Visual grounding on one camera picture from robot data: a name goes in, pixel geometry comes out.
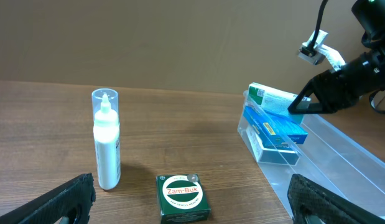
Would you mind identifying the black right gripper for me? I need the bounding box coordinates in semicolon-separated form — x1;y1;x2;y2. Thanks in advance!
288;51;385;114

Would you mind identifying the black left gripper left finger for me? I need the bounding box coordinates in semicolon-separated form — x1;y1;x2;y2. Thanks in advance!
0;173;96;224

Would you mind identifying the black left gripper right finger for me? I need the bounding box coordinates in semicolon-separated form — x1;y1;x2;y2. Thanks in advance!
287;174;385;224

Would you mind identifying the white green medicine box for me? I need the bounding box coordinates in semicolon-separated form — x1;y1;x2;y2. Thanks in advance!
248;83;304;124

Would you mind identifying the white blue Hansaplast box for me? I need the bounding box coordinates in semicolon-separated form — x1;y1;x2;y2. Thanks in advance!
246;126;300;166

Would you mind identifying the blue VapoDrops box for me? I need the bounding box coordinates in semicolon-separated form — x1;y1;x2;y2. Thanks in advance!
243;106;308;150

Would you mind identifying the clear plastic container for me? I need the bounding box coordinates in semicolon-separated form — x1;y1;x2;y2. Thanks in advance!
237;90;385;220

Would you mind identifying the green Zam-Buk box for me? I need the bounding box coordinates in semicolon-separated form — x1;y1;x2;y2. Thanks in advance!
156;174;211;224

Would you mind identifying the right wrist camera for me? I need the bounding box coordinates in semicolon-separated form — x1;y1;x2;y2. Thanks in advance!
297;30;346;71

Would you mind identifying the black right camera cable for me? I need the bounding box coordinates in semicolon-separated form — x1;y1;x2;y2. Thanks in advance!
308;0;330;57

